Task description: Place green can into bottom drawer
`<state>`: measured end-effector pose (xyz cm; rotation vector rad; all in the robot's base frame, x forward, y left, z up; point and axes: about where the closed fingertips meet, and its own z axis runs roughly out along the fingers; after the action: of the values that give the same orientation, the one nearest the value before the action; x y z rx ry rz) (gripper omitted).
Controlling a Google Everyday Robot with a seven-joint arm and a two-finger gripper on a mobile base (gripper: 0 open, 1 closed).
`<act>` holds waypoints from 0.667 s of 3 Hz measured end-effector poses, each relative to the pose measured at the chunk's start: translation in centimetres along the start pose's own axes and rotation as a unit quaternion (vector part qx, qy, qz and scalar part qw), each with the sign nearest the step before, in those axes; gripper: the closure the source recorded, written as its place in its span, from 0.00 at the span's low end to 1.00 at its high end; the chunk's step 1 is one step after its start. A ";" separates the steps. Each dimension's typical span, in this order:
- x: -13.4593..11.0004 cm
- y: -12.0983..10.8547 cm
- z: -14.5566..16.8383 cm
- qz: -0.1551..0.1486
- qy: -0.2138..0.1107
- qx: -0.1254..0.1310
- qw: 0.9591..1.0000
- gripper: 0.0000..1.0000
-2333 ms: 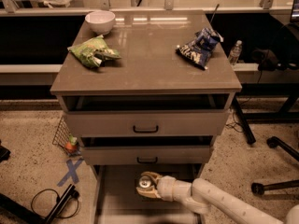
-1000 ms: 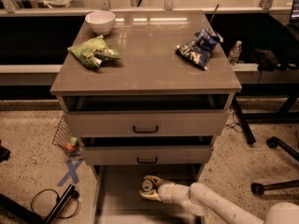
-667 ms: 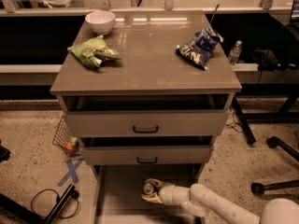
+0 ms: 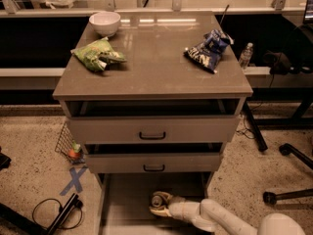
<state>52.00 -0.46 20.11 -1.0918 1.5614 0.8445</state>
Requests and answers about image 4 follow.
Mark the black table leg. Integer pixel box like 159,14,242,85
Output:
243,102,268,152

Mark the green chip bag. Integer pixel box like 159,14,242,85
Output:
71,37,126,71

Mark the green soda can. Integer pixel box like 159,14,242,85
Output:
151,195,164,208

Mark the black chair base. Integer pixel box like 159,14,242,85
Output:
262,143,313,206

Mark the wire mesh basket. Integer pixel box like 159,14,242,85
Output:
55,124,84,165

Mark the clear water bottle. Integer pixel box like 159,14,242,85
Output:
239,43,253,69

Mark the top drawer with handle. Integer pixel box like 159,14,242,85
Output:
67,117,239,144

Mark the black stand leg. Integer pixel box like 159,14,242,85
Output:
0,194,82,235

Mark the blue tape cross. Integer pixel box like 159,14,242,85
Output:
60,165,87,196

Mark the blue chip bag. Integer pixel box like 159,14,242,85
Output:
184,29,234,73

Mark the brown drawer cabinet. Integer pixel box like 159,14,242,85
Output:
54,12,252,235

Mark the black floor cable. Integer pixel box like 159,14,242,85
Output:
31,198,84,231

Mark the white bowl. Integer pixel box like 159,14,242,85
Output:
89,11,120,37

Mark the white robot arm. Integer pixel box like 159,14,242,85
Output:
150,191,306,235

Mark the open bottom drawer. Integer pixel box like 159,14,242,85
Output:
97,172,211,235

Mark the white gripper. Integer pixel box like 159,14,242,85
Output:
150,191,200,221

